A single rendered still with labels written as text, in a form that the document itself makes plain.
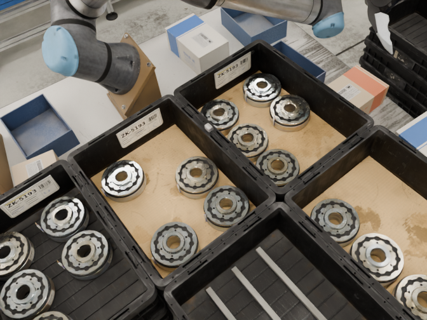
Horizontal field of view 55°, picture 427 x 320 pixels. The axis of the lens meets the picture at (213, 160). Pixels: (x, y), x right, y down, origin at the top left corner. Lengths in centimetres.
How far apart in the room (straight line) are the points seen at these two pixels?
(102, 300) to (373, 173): 67
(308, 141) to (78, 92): 80
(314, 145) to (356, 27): 177
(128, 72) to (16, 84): 162
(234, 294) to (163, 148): 42
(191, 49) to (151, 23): 150
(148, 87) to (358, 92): 61
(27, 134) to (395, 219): 108
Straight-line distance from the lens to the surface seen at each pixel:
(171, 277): 80
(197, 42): 140
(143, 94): 123
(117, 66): 120
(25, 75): 280
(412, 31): 199
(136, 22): 289
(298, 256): 91
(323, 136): 108
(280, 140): 106
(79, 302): 95
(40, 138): 139
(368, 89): 129
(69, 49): 113
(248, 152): 100
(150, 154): 107
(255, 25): 159
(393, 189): 103
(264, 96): 112
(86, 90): 147
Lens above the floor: 168
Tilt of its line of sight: 55 degrees down
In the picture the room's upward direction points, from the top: 8 degrees counter-clockwise
